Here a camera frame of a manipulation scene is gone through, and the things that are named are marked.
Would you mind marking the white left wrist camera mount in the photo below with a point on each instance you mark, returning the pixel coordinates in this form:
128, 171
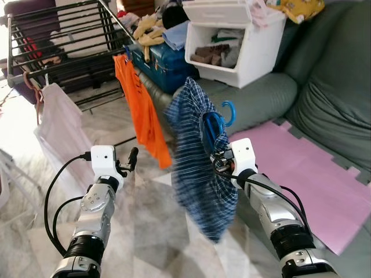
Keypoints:
104, 159

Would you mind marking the black metal drying rack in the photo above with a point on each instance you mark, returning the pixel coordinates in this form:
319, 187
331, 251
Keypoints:
69, 59

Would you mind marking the beige yellow garment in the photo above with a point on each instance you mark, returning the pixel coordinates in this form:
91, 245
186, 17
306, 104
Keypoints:
148, 32

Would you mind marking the black cloth bundle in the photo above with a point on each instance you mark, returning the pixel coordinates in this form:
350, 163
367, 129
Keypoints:
174, 16

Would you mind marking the pink mat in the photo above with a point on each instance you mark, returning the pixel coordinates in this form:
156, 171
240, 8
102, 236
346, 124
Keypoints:
313, 174

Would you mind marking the light blue garment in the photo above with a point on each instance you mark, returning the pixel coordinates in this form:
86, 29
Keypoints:
175, 39

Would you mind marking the orange shirt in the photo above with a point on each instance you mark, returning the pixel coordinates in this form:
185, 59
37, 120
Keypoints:
142, 110

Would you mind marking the blue plaid garment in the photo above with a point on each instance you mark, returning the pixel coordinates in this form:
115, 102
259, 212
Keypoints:
191, 150

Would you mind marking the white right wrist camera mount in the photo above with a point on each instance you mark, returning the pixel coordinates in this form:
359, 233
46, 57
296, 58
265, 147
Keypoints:
243, 155

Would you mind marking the white shirt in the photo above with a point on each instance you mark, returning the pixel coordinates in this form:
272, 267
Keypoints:
61, 127

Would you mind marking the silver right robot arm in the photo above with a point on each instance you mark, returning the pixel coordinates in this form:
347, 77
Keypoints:
272, 208

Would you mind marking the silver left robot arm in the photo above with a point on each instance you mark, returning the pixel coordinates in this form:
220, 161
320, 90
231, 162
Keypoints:
95, 208

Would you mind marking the white plastic storage bin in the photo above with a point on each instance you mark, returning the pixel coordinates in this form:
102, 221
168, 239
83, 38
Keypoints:
255, 58

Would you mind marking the brown folded clothes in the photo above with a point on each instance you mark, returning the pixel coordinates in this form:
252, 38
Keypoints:
210, 56

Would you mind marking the pink hanger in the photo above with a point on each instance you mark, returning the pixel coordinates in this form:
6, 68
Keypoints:
36, 95

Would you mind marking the yellow patterned cloth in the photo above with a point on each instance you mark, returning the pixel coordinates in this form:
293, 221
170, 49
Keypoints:
301, 8

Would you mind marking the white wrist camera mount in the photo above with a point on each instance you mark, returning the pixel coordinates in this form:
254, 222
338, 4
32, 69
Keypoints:
243, 155
104, 159

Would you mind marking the green leather sofa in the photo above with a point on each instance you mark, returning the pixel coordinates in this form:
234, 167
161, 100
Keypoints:
330, 110

